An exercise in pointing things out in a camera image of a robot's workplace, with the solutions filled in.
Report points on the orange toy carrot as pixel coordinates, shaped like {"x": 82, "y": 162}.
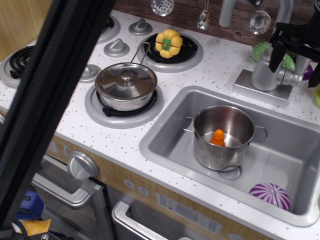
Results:
{"x": 218, "y": 138}

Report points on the hanging steel ladle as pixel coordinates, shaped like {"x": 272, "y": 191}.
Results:
{"x": 259, "y": 22}

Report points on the grey oven door handle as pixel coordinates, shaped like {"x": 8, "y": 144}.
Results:
{"x": 75, "y": 194}

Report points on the steel pot in sink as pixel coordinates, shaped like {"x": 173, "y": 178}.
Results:
{"x": 239, "y": 130}

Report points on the grey stove knob front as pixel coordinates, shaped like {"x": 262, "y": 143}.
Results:
{"x": 89, "y": 74}

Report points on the grey dishwasher door handle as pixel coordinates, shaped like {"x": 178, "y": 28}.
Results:
{"x": 119, "y": 216}

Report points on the blue object below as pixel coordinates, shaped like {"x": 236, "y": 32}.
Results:
{"x": 31, "y": 207}

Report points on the front left stove burner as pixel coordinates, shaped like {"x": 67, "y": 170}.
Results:
{"x": 13, "y": 66}

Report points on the yellow cloth below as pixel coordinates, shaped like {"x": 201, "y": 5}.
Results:
{"x": 35, "y": 227}

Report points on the purple toy eggplant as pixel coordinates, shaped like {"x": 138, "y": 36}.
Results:
{"x": 303, "y": 68}

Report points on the green toy lettuce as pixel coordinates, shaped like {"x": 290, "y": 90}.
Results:
{"x": 261, "y": 47}

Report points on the yellow toy bell pepper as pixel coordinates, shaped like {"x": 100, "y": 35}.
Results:
{"x": 168, "y": 43}

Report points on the grey stove knob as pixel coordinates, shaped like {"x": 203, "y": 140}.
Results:
{"x": 116, "y": 49}
{"x": 140, "y": 28}
{"x": 89, "y": 74}

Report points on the purple white toy onion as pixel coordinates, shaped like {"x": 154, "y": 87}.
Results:
{"x": 272, "y": 194}

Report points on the green toy at edge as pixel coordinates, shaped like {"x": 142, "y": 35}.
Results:
{"x": 316, "y": 95}

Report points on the silver toy faucet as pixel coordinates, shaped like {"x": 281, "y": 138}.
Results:
{"x": 260, "y": 84}

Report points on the grey stove knob back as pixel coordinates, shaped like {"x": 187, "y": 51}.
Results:
{"x": 140, "y": 28}

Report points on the back left stove burner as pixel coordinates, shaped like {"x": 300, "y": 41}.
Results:
{"x": 110, "y": 31}

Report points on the grey oven dial knob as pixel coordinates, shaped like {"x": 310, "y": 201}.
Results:
{"x": 80, "y": 166}

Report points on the silver faucet lever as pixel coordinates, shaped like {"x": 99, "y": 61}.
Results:
{"x": 288, "y": 77}

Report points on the grey stove knob middle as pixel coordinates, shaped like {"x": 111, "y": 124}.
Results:
{"x": 116, "y": 49}

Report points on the hanging steel strainer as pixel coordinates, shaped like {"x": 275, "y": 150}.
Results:
{"x": 162, "y": 8}

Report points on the steel saucepan with lid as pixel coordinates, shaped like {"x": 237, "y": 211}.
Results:
{"x": 126, "y": 86}

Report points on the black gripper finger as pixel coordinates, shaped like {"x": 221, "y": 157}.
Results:
{"x": 314, "y": 79}
{"x": 277, "y": 55}

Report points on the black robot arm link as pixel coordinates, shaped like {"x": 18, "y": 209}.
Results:
{"x": 66, "y": 41}

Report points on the grey toy sink basin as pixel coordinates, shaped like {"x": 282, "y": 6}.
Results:
{"x": 265, "y": 159}

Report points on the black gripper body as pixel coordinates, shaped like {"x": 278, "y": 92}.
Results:
{"x": 301, "y": 39}

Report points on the back right stove burner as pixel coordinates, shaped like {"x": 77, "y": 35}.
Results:
{"x": 166, "y": 60}

